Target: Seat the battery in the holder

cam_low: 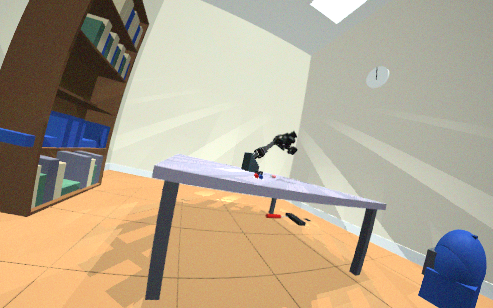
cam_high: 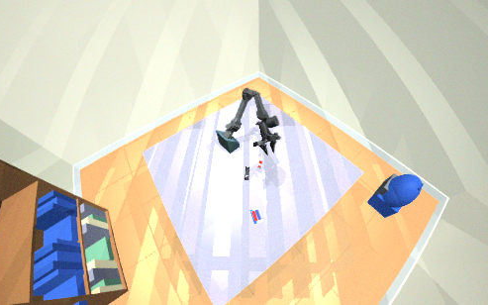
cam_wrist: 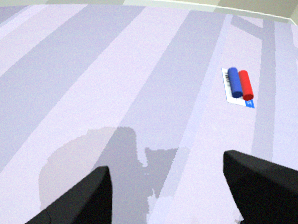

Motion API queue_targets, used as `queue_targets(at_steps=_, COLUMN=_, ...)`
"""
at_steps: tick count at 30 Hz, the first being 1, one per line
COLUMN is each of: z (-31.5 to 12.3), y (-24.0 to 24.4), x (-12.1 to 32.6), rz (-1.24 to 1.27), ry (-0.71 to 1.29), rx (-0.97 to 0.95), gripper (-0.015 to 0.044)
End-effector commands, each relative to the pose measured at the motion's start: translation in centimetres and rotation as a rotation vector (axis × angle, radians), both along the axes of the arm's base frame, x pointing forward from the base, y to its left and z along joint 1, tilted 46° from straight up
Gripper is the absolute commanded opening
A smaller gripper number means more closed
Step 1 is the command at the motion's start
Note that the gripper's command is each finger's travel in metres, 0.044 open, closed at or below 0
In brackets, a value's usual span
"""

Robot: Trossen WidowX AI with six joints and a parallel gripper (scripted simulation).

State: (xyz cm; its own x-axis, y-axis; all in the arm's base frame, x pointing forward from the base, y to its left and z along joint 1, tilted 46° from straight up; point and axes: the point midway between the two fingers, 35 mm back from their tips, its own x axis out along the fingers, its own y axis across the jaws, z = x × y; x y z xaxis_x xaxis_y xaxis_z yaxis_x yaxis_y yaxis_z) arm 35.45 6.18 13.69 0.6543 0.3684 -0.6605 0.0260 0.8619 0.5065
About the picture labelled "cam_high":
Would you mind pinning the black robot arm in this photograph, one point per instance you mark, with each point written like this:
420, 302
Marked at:
261, 114

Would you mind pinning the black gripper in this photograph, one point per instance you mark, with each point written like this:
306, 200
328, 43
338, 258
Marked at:
263, 141

